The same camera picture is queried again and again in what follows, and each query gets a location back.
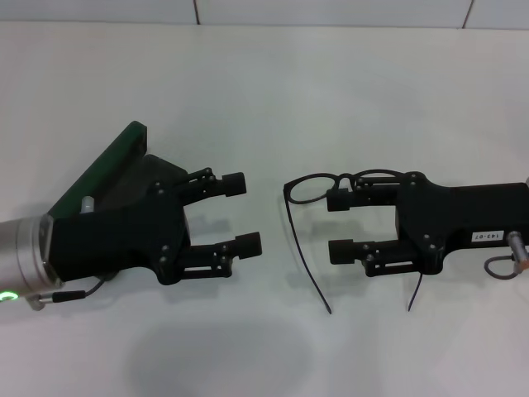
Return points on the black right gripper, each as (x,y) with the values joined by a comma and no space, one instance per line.
(450,215)

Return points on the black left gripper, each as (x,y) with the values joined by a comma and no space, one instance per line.
(120,235)

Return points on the black glasses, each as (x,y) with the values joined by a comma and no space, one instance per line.
(287,194)

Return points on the green glasses case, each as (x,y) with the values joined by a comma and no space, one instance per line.
(111,153)

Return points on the silver wrist connector stub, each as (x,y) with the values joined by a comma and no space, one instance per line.
(87,205)

